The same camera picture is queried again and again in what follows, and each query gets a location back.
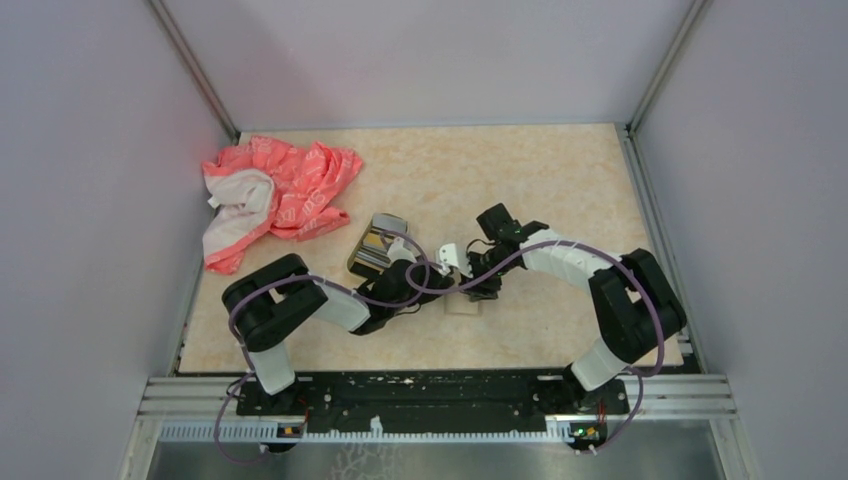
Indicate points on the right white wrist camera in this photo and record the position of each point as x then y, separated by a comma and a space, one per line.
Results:
452, 258

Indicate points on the aluminium front frame rail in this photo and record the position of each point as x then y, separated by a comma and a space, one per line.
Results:
204, 408

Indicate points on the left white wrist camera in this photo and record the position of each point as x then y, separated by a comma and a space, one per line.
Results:
398, 251

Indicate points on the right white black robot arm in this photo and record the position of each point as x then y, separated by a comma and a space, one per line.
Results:
635, 306

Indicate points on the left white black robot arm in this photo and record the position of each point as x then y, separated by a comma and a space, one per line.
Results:
268, 305

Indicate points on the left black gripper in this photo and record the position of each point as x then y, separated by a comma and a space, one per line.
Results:
437, 279

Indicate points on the cream card holder tray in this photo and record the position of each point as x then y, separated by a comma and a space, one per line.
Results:
369, 257

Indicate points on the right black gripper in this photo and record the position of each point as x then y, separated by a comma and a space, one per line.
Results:
481, 289

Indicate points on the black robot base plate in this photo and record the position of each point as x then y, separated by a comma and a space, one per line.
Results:
434, 401

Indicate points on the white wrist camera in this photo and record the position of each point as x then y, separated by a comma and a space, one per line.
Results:
398, 251
452, 258

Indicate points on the beige card sleeve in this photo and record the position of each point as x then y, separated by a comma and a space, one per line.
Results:
460, 304

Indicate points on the pink white crumpled cloth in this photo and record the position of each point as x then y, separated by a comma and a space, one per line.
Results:
271, 187

